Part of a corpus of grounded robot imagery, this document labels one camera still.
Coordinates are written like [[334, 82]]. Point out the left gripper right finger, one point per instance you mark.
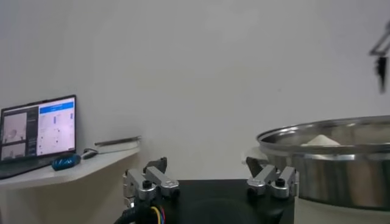
[[268, 179]]

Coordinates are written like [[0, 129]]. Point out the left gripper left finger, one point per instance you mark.
[[155, 179]]

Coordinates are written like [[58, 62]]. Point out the stainless steel steamer basket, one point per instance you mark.
[[335, 179]]

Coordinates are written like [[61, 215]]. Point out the white rounded side desk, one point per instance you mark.
[[76, 170]]

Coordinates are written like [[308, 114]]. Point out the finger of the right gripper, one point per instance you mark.
[[381, 70]]

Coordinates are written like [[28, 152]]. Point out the white steamed baozi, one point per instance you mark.
[[321, 140]]

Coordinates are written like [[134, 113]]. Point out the flat black box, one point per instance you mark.
[[119, 141]]

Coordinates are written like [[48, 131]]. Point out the black laptop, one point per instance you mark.
[[36, 131]]

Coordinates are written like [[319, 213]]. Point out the blue computer mouse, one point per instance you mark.
[[65, 162]]

